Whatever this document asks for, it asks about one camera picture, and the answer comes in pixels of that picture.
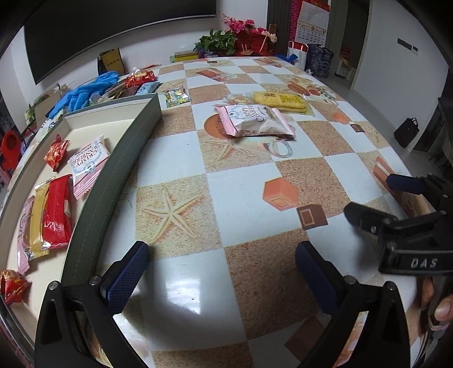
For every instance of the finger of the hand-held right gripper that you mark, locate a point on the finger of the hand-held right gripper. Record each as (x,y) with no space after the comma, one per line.
(364,216)
(403,182)

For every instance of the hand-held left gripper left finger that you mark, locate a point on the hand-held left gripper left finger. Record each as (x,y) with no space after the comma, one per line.
(127,276)

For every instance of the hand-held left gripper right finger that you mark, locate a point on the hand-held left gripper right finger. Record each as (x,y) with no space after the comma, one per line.
(315,279)

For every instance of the long red snack packet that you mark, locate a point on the long red snack packet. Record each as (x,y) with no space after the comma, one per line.
(56,212)

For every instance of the long grey tray box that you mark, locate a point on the long grey tray box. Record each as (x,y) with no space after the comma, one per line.
(116,170)

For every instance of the pale pink snack packet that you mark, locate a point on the pale pink snack packet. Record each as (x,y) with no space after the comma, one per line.
(24,230)

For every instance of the red pyramid snack packet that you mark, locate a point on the red pyramid snack packet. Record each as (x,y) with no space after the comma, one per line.
(12,286)

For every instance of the small red gold snack packet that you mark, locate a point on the small red gold snack packet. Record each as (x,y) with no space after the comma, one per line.
(56,154)

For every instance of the person's right hand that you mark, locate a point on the person's right hand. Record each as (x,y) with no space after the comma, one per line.
(444,308)

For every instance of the dark cabinet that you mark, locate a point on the dark cabinet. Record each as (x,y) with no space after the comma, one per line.
(439,124)

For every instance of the checkered printed tablecloth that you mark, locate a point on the checkered printed tablecloth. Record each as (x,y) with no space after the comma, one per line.
(247,198)

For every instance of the stack of cartons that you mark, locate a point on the stack of cartons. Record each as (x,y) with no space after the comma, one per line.
(345,63)

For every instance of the yellow cake packet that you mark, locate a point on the yellow cake packet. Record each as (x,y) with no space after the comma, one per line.
(279,101)

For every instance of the pink white cartoon snack packet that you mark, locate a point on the pink white cartoon snack packet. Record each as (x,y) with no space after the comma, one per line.
(254,120)

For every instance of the blue patterned bag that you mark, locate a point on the blue patterned bag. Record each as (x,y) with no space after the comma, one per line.
(318,60)

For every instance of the white paper bag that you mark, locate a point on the white paper bag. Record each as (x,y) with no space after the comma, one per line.
(295,56)

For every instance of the red plastic stool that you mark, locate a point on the red plastic stool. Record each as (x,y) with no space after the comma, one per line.
(10,145)

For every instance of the green yellow candy packet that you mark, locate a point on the green yellow candy packet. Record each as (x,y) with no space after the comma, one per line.
(176,98)

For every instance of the blue rubber gloves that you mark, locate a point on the blue rubber gloves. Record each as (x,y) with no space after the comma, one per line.
(85,93)

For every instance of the blue snack packet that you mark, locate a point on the blue snack packet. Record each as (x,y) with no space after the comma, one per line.
(147,88)

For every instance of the open cardboard box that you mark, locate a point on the open cardboard box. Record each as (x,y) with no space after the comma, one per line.
(46,101)

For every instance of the red patterned snack packet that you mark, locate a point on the red patterned snack packet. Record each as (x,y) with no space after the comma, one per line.
(139,78)

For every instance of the red gift box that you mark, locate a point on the red gift box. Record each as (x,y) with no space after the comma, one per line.
(251,42)

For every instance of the black yellow bag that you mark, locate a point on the black yellow bag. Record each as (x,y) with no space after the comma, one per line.
(112,62)

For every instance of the pink artificial flowers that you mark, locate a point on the pink artificial flowers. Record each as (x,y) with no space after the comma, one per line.
(240,24)

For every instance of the green potted plant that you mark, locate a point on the green potted plant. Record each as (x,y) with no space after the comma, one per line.
(216,42)

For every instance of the white wall switch strip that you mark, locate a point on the white wall switch strip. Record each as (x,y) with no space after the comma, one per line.
(407,45)

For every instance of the wall calendar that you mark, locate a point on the wall calendar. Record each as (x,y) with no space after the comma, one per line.
(313,24)

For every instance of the dark ribbed wall panel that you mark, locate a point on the dark ribbed wall panel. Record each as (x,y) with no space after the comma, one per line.
(279,14)

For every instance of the black wall screen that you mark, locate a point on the black wall screen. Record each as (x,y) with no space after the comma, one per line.
(106,28)

